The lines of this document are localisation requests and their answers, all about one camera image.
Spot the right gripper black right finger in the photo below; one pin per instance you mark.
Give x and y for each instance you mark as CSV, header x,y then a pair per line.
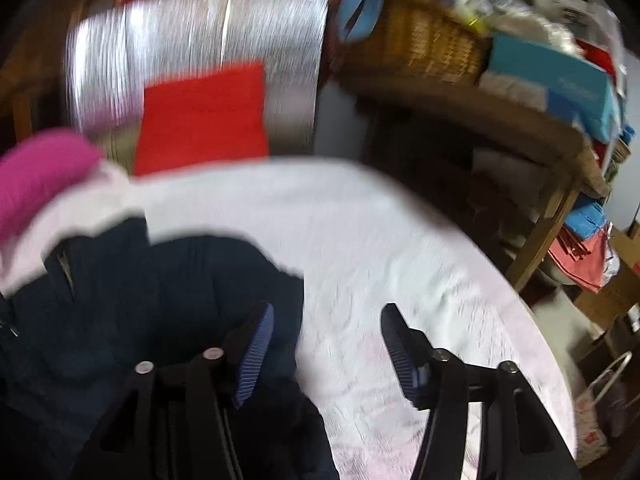
x,y
518,438

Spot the white bed sheet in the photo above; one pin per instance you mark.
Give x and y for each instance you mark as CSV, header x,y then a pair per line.
x,y
359,241

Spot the red cushion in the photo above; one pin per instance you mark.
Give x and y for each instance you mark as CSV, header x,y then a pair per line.
x,y
215,118

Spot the silver foil headboard panel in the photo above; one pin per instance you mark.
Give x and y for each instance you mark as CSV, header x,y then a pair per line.
x,y
111,57

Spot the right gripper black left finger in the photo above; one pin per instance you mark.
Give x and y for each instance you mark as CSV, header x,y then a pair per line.
x,y
174,422

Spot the wooden side table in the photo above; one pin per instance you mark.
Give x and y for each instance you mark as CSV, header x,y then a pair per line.
x,y
518,129

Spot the navy blue zip jacket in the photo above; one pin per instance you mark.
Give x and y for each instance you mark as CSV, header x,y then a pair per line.
x,y
71,339

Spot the wicker basket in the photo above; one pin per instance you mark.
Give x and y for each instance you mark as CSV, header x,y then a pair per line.
x,y
418,38

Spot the pink pillow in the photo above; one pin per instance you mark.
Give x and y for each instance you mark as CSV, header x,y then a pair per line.
x,y
37,170

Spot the teal box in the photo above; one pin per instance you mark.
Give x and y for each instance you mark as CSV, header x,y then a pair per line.
x,y
580,82

